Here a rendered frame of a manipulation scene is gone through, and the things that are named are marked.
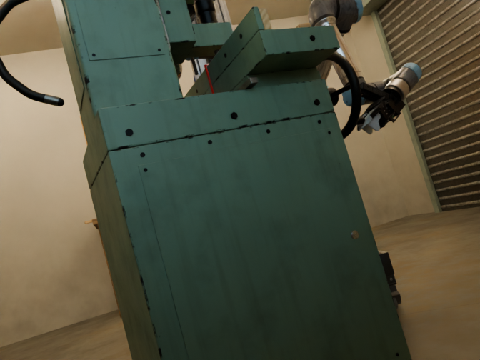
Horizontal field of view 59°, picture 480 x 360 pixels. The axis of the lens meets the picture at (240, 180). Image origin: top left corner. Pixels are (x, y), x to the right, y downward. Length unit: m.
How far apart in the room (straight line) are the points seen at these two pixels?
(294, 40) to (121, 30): 0.41
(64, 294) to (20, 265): 0.48
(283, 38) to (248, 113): 0.19
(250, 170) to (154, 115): 0.24
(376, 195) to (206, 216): 4.52
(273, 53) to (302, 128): 0.20
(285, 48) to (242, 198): 0.35
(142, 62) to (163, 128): 0.23
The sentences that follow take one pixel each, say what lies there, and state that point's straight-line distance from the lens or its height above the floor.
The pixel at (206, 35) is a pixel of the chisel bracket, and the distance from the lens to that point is 1.26.
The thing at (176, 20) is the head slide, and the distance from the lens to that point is 1.21.
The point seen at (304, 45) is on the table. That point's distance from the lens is 1.04.
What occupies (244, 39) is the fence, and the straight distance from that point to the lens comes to 1.05.
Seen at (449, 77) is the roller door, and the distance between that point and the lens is 4.65.
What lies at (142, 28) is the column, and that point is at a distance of 1.12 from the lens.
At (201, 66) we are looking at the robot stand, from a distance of 2.16.
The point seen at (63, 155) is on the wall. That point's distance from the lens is 4.55.
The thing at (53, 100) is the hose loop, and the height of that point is 0.95.
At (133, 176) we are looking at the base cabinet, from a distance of 0.87.
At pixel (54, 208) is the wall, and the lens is 4.47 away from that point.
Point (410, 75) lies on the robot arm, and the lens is 1.60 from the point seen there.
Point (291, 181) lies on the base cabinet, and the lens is 0.99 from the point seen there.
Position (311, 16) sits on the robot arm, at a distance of 1.73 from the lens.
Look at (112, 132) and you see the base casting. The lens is 0.89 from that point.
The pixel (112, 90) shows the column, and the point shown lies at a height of 0.87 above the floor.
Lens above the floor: 0.51
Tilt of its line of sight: 5 degrees up
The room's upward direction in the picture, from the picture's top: 16 degrees counter-clockwise
